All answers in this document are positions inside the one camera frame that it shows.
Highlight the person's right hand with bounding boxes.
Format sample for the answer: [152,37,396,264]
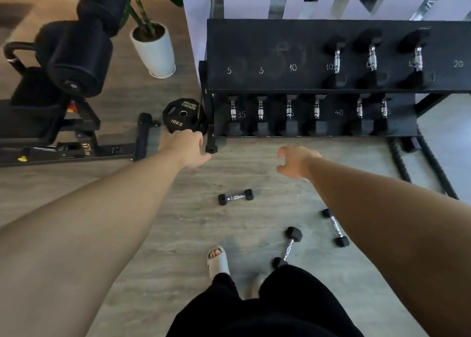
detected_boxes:
[276,146,323,181]

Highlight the person's left hand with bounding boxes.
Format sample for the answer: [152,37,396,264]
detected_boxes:
[159,129,212,170]

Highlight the person's left forearm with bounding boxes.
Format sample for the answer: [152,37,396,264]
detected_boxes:
[0,146,184,337]

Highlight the person's right forearm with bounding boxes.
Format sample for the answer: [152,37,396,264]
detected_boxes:
[306,157,471,337]

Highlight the row of black rack dumbbells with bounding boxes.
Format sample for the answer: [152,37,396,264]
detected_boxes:
[224,94,395,137]

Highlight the black weight plate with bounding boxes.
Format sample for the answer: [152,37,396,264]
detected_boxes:
[162,98,209,137]

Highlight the small black hex dumbbell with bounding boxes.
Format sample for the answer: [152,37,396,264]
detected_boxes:
[322,208,350,248]
[218,188,255,206]
[272,226,303,270]

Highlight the person's beige left slipper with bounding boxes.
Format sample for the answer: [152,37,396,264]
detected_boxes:
[206,245,231,281]

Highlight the white plant pot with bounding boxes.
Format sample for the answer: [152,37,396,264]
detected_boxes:
[130,21,177,79]

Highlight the black dumbbell rack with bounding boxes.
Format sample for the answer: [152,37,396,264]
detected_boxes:
[198,0,471,154]

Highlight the large black hex dumbbell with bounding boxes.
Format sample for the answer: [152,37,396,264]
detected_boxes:
[323,35,349,89]
[353,29,389,89]
[397,27,435,90]

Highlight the person's black trousers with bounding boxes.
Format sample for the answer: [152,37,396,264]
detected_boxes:
[166,265,365,337]

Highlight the black padded weight bench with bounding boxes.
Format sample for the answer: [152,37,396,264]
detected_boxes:
[0,0,163,168]

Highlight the green leafy plant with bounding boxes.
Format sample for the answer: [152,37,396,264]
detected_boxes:
[81,0,184,41]

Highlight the black battle rope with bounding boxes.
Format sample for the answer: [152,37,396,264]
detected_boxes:
[388,129,460,201]

